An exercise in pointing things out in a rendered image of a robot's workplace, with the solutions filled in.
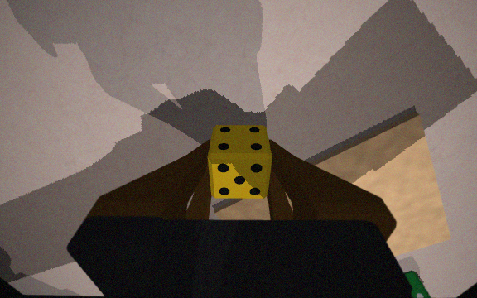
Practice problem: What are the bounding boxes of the yellow dice with black pips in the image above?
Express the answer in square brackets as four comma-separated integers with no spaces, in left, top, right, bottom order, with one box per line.
[208,125,272,199]

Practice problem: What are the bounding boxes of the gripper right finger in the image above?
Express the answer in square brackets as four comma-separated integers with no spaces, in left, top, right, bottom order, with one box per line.
[267,139,397,242]

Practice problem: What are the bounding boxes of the tan mat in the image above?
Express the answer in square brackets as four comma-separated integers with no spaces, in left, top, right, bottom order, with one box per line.
[214,112,451,256]

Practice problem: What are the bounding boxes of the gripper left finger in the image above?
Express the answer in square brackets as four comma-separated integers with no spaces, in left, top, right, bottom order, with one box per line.
[85,139,212,219]

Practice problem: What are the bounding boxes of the green dice with white pips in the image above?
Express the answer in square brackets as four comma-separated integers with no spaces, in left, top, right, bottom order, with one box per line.
[405,271,431,298]

